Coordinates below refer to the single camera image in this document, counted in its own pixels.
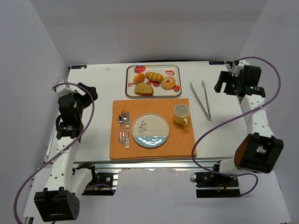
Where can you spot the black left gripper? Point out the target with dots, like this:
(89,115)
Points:
(86,94)

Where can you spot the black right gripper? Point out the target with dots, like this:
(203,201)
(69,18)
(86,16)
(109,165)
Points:
(224,81)

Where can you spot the metal tongs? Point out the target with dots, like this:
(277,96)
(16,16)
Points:
(205,107)

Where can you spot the brown bread slice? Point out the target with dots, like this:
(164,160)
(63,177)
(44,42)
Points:
(144,89)

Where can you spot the glazed bagel donut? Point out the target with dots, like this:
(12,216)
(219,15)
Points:
(168,83)

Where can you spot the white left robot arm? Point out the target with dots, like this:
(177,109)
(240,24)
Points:
(59,200)

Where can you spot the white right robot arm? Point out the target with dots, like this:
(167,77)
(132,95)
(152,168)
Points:
(260,150)

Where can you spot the long braided bread roll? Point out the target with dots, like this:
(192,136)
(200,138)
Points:
(153,76)

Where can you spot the silver spoon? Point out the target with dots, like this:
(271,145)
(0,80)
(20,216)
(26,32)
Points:
(120,121)

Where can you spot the silver fork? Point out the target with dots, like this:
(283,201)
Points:
(123,113)

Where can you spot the round orange bun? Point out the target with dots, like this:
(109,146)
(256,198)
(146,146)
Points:
(139,78)

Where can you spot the strawberry pattern tray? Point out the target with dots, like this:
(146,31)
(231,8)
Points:
(159,92)

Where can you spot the yellow mug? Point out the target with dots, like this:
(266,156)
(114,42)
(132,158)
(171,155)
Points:
(181,113)

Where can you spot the silver knife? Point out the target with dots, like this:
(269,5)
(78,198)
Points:
(127,143)

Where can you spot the ceramic plate with plant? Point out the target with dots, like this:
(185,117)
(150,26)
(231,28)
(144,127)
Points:
(150,130)

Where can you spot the orange placemat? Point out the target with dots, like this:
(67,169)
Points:
(179,142)

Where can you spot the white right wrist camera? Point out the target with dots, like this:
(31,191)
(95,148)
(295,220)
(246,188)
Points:
(238,66)

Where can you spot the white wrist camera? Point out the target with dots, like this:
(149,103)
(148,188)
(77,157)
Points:
(238,66)
(61,88)

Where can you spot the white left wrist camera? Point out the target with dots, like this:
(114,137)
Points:
(61,88)

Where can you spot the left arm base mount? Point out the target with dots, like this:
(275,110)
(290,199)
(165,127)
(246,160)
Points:
(101,183)

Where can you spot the aluminium table frame rail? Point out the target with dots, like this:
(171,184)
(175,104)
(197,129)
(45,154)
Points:
(115,166)

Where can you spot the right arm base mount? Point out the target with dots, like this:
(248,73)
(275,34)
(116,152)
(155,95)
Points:
(210,185)

